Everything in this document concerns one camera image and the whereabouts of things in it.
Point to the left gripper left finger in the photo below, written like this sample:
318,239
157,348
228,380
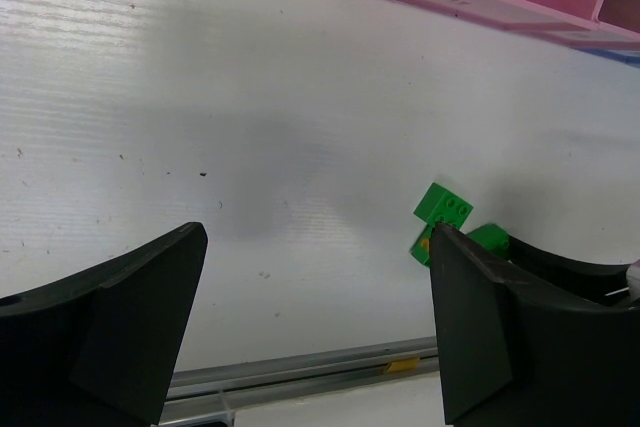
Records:
99,347

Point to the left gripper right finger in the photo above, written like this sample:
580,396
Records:
515,350

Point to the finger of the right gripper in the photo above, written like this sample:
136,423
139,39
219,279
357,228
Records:
600,283

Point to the green lego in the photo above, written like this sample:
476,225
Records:
441,205
492,238
420,250

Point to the small pink bin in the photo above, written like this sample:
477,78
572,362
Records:
622,14

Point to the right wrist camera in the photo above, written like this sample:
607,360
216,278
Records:
633,281

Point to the aluminium rail front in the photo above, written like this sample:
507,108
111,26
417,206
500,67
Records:
210,396

